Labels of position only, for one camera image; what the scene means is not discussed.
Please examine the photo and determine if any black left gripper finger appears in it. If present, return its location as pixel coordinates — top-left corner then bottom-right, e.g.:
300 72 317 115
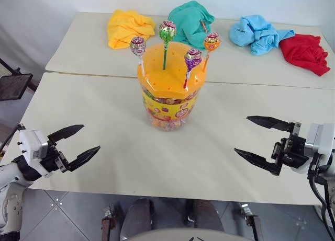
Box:
47 124 85 148
64 146 101 173

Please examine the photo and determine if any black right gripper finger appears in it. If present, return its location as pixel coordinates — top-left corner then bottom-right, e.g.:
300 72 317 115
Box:
233 147 284 177
246 116 301 139

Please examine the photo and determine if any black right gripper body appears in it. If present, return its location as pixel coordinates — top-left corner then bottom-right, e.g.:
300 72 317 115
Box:
271 135 310 170

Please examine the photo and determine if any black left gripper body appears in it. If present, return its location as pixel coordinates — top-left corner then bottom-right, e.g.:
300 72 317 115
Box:
39 140 71 177

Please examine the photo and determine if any orange wrapped lollipop orange stick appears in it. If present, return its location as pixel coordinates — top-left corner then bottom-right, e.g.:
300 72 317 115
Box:
200 31 222 72

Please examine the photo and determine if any purple wrapped lollipop red stick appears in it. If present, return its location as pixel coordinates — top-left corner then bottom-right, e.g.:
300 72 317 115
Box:
183 48 203 89

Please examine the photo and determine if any lollipop jar with orange lid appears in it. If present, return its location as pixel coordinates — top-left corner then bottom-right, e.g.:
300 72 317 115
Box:
136 41 207 133

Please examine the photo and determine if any silver wrapped lollipop white stick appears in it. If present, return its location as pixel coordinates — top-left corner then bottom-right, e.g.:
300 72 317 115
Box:
129 36 147 77

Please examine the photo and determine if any green wrapped lollipop green stick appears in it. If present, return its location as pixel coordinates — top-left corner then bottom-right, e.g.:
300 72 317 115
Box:
159 20 177 71

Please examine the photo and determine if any black flat screen on stand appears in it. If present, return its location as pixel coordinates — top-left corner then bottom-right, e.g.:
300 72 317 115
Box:
0 58 34 102

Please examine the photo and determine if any red crumpled cloth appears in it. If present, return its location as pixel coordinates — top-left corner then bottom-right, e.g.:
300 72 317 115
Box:
278 33 331 77

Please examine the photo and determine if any light blue crumpled cloth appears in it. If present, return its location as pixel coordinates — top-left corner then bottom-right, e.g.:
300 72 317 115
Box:
229 14 296 56

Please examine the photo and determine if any white rounded robot torso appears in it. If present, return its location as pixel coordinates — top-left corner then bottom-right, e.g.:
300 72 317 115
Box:
119 227 256 241

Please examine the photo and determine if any yellow crumpled cloth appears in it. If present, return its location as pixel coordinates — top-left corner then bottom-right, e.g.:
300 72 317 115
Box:
106 9 157 50

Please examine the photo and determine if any teal crumpled cloth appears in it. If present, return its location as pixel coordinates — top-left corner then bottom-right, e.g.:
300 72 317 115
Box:
167 0 216 44

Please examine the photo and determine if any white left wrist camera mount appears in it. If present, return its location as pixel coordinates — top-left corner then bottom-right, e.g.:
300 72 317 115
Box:
17 129 50 178

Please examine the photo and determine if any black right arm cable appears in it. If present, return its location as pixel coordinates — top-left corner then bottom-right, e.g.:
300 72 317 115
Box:
307 148 332 223

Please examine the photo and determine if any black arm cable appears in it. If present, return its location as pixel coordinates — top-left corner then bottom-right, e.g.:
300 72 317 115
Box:
0 123 22 154
307 148 332 223

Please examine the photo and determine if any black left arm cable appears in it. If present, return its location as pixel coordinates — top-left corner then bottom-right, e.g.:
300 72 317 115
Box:
0 123 22 154

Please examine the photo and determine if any rusty metal table bracket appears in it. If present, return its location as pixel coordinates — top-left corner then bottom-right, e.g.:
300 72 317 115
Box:
100 205 116 241
240 203 264 241

